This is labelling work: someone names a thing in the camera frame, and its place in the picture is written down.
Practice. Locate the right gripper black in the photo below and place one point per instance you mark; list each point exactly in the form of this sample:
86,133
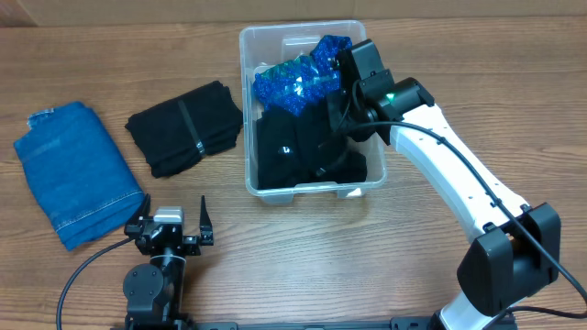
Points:
336,118

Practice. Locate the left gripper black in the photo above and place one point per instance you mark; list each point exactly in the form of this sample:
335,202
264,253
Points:
193,245

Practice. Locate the black cloth bundle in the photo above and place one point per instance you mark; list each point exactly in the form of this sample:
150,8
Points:
279,163
327,157

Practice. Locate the shiny blue sequin cloth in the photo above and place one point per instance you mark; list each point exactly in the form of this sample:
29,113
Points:
303,81

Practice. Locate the black cloth with band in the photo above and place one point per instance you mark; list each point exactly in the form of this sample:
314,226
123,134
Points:
178,133

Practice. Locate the blue denim cloth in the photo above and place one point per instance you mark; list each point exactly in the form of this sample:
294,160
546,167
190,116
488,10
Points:
77,174

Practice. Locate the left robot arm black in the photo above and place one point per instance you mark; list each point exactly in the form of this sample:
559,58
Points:
154,290

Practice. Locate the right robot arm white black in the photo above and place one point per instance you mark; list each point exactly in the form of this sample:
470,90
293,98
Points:
514,247

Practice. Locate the clear plastic storage bin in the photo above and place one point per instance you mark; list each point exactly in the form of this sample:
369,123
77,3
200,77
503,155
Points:
262,47

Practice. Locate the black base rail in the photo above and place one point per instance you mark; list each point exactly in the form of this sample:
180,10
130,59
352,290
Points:
396,323

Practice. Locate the cardboard wall panel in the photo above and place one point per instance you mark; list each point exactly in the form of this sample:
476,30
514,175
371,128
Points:
59,13

